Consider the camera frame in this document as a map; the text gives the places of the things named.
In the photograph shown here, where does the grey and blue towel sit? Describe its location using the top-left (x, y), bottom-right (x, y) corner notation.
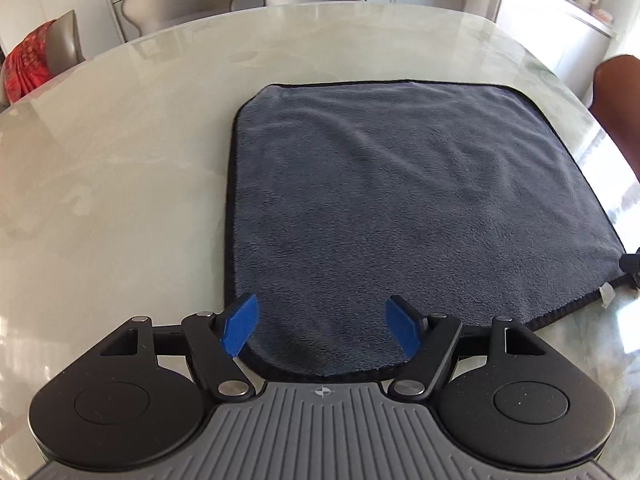
top-left (224, 80), bottom-right (624, 382)

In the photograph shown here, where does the brown leather chair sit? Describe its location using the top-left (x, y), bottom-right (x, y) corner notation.
top-left (589, 54), bottom-right (640, 178)

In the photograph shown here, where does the white side shelf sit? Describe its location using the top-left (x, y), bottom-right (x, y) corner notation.
top-left (499, 0), bottom-right (626, 111)

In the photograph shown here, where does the chair with red cloth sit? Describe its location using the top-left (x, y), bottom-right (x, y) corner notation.
top-left (1, 10), bottom-right (85, 110)

